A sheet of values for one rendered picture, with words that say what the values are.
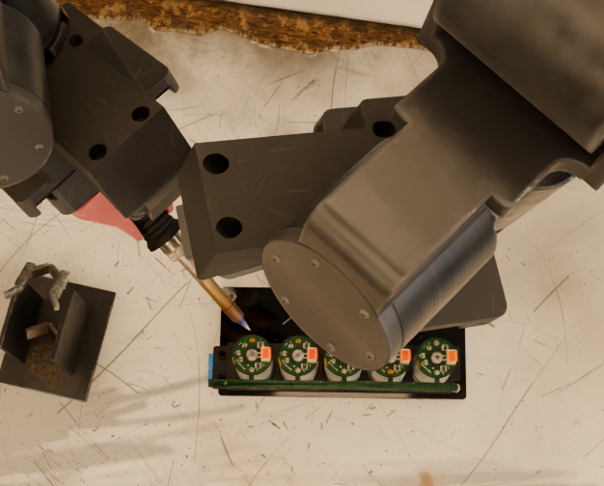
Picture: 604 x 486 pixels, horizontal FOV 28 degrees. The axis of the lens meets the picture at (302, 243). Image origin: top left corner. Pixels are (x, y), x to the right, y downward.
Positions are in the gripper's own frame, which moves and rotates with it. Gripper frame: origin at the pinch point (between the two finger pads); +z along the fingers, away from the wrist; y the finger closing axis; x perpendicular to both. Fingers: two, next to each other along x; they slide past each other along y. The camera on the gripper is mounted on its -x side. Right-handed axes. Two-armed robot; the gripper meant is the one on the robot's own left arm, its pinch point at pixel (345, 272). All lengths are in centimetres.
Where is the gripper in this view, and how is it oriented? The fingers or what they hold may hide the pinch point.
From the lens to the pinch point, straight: 60.4
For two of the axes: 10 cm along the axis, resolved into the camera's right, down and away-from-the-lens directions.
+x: 9.3, -1.1, 3.4
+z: -2.9, 3.1, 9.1
